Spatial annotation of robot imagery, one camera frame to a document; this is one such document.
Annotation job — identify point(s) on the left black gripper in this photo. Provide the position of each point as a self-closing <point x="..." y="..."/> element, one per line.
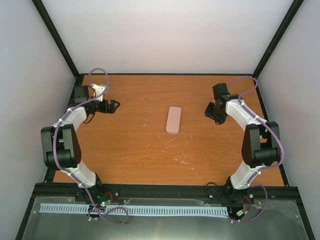
<point x="111" y="109"/>

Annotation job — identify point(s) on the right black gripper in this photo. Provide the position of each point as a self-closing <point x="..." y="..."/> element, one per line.
<point x="207" y="113"/>

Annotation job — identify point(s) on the pink glasses case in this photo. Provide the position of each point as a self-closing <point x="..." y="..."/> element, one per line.
<point x="173" y="120"/>

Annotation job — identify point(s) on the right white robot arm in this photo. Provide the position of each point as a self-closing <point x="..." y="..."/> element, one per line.
<point x="261" y="140"/>

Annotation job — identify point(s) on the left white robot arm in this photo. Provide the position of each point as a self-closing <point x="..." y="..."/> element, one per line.
<point x="60" y="146"/>

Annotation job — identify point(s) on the black aluminium frame rail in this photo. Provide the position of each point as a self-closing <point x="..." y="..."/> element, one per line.
<point x="118" y="193"/>

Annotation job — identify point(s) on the light blue slotted cable duct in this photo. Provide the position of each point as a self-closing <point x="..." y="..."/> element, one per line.
<point x="136" y="210"/>

